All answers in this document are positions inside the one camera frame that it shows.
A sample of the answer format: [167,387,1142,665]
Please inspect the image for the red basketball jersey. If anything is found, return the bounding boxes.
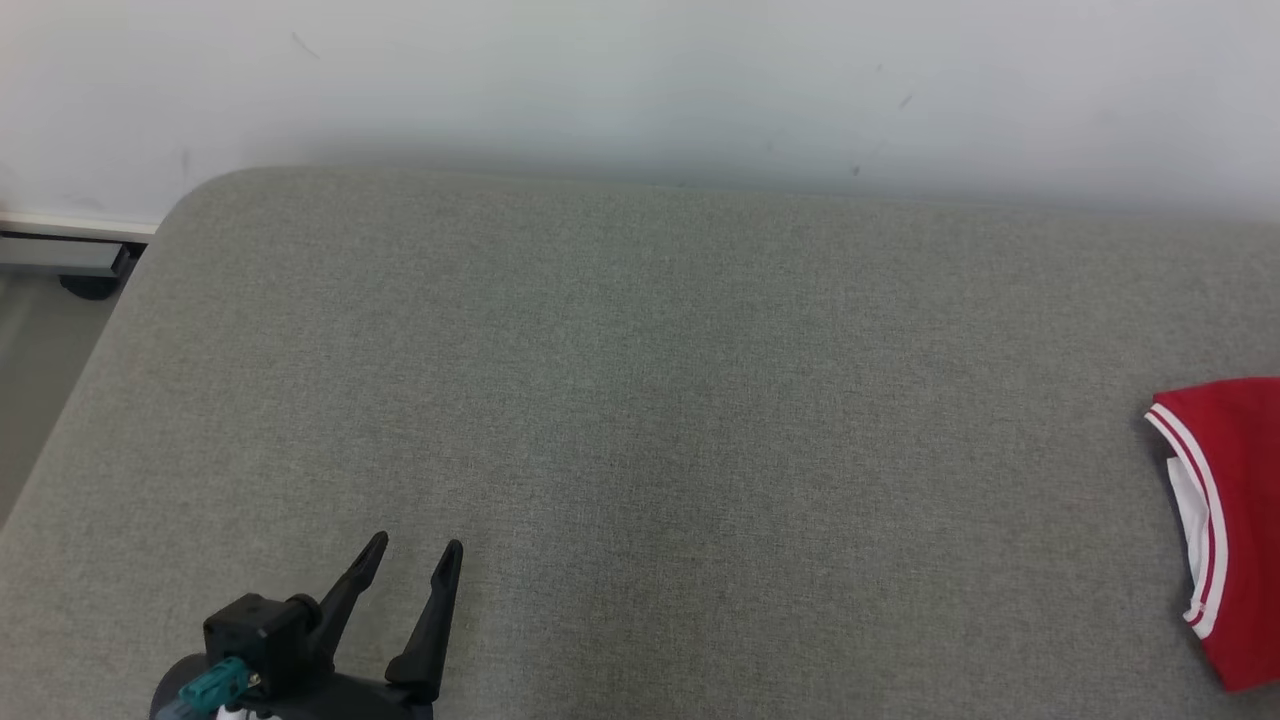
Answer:
[1144,377,1280,693]

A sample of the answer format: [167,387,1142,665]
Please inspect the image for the teal cable connector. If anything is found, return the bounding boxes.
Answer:
[178,655,251,716]

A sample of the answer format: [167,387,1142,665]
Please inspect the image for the white and black baseboard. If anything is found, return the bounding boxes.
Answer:
[0,210,159,244]

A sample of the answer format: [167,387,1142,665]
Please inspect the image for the black round foot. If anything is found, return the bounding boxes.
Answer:
[58,273,123,302]

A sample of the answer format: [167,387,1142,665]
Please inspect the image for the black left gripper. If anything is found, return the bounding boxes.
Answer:
[240,531,465,720]

